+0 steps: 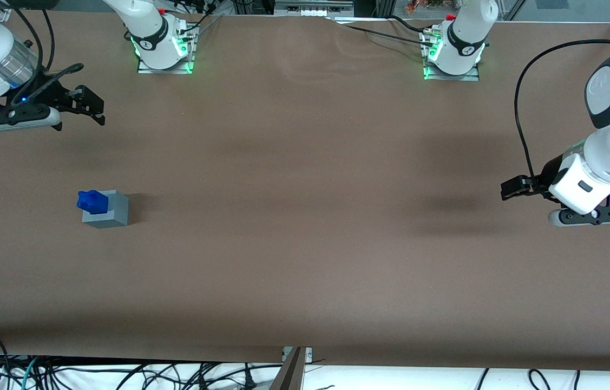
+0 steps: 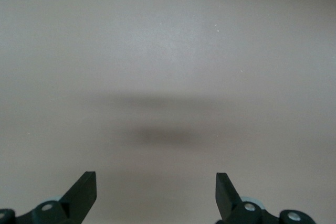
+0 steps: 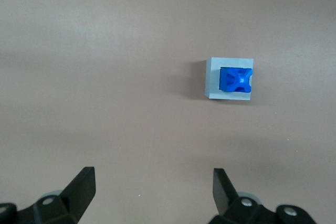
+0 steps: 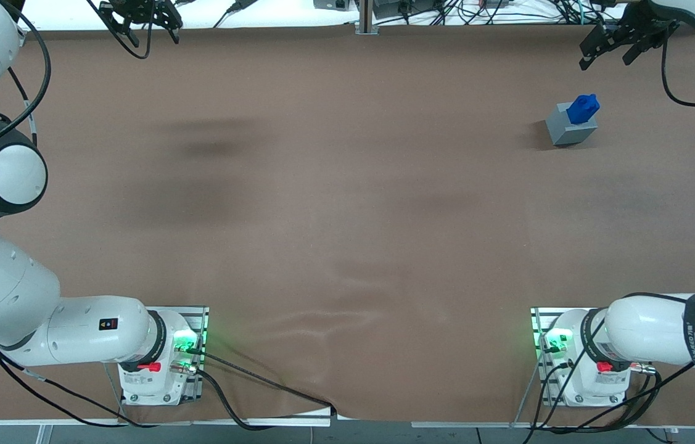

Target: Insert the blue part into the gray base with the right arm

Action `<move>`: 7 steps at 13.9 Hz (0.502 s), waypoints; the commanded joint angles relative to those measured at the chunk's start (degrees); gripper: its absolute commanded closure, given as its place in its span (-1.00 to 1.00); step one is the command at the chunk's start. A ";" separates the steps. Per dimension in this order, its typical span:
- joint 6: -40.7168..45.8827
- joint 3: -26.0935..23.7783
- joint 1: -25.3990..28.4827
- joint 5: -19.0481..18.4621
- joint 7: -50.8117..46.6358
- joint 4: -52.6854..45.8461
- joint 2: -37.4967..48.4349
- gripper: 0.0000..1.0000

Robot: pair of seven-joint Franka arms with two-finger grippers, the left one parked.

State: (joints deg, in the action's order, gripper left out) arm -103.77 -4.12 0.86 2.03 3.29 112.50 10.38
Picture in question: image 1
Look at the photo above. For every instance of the blue plastic part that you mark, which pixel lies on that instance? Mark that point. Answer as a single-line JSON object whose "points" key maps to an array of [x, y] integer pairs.
{"points": [[92, 202]]}

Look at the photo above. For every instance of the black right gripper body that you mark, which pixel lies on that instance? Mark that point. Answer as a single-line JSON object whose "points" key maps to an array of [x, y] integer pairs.
{"points": [[54, 93]]}

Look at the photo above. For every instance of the gray cube base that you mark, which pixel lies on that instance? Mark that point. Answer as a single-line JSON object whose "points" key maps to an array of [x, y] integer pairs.
{"points": [[116, 214]]}

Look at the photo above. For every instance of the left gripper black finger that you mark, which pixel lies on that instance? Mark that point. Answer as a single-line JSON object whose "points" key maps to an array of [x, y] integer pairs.
{"points": [[510, 190], [526, 182]]}

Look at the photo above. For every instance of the wrist gray camera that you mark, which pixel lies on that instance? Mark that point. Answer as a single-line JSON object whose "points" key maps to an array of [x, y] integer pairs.
{"points": [[581, 216], [12, 119]]}

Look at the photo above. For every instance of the left wrist gray camera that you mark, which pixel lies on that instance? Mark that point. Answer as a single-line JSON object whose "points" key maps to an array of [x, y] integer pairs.
{"points": [[581, 216]]}

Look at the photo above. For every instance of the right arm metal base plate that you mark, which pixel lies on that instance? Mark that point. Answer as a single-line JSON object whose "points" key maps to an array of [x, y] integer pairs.
{"points": [[166, 69]]}

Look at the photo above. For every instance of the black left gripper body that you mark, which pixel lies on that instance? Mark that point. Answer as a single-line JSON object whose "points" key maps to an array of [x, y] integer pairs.
{"points": [[544, 180]]}

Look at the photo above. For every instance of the right wrist gray camera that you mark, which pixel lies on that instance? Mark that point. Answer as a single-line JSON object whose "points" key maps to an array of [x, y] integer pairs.
{"points": [[12, 119]]}

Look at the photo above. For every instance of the brown table cover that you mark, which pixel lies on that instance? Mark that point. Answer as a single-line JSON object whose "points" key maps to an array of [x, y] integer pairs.
{"points": [[304, 244]]}

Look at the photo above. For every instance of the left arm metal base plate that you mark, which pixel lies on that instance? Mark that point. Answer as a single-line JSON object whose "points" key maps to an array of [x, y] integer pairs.
{"points": [[451, 77]]}

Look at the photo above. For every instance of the aluminium profile post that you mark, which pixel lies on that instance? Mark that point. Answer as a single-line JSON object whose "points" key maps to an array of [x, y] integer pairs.
{"points": [[289, 374]]}

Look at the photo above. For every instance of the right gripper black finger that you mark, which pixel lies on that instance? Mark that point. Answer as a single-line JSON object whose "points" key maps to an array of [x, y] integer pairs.
{"points": [[90, 100], [93, 117]]}

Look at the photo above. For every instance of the gray device with white connectors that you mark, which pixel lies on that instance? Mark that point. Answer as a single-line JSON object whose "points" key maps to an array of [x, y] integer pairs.
{"points": [[313, 7]]}

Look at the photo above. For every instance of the small metal table bracket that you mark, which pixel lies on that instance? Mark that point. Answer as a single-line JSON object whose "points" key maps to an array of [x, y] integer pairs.
{"points": [[309, 353]]}

